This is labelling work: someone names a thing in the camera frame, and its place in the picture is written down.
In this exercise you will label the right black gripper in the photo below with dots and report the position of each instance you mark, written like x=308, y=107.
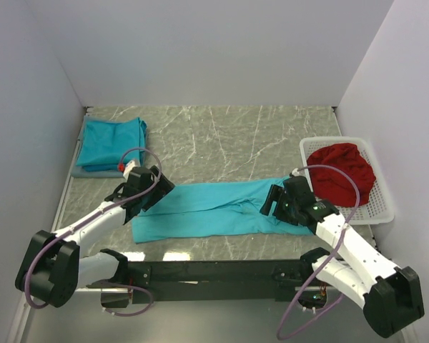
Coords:
x=277, y=194

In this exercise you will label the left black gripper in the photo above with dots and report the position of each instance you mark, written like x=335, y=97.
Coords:
x=162, y=189

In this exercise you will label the turquoise t-shirt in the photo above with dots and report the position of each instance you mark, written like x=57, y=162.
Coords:
x=211, y=209

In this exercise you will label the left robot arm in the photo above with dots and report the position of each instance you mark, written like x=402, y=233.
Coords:
x=54, y=266

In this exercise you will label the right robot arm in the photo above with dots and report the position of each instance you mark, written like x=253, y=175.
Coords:
x=389, y=296

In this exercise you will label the folded blue t-shirt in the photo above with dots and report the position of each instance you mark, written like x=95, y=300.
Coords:
x=102, y=170

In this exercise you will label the folded teal t-shirt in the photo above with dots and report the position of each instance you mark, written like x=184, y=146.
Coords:
x=111, y=143

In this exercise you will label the red t-shirt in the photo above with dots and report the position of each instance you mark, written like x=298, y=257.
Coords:
x=339, y=165

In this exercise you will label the folded grey t-shirt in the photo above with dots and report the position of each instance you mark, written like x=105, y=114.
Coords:
x=103, y=173

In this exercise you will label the black base beam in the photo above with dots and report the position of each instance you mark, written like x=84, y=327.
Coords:
x=275, y=279

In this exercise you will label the white plastic basket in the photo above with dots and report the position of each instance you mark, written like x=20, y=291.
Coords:
x=379, y=209

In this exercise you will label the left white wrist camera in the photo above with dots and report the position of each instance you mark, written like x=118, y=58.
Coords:
x=125, y=169

